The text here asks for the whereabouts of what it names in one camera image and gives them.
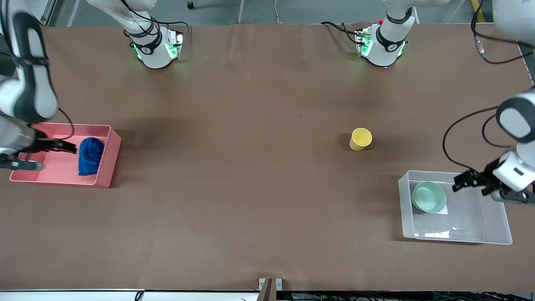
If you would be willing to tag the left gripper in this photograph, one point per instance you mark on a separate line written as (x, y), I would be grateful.
(481, 179)

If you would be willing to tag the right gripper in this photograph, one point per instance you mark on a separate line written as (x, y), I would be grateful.
(45, 144)

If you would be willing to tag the blue cloth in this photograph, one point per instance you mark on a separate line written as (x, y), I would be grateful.
(90, 156)

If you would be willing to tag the mint green bowl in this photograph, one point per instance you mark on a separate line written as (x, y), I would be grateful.
(428, 196)

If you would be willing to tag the yellow cup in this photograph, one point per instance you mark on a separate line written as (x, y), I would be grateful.
(360, 138)

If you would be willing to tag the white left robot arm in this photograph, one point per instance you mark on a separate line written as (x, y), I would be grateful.
(384, 50)

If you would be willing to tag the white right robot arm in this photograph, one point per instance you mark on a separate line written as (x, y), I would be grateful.
(33, 96)

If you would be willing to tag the pink plastic bin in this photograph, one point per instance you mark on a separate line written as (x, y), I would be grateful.
(62, 167)

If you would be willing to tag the clear plastic bin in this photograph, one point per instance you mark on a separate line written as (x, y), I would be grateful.
(472, 221)

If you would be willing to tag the white square label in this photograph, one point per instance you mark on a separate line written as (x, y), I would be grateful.
(445, 211)

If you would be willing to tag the brown table cover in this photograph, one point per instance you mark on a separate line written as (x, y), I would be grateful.
(259, 188)

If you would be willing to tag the aluminium frame profile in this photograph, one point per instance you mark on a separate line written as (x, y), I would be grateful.
(48, 10)

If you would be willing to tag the white table edge rail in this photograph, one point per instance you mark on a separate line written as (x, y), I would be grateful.
(71, 295)

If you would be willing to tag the metal table edge bracket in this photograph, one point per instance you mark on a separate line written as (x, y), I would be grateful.
(270, 288)

